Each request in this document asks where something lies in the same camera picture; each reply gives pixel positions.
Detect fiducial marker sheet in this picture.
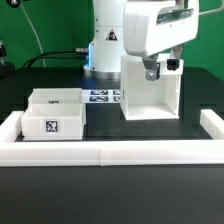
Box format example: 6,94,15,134
82,89,120,103

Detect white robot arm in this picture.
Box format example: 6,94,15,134
84,0,199,79

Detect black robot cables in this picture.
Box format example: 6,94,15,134
21,47,90,69

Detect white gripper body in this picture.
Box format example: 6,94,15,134
123,0,199,58

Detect white drawer cabinet box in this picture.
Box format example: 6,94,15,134
120,54,184,120

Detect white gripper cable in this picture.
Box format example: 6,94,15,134
198,6,224,17

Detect thin white cable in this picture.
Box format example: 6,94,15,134
19,3,47,68

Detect black stand at left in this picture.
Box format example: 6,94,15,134
0,39,15,78

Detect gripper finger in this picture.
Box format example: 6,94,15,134
167,45,183,71
142,55,160,81

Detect white U-shaped foam fence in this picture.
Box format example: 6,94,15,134
0,109,224,167

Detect white drawer tray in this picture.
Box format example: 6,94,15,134
21,104,86,141
27,87,88,126

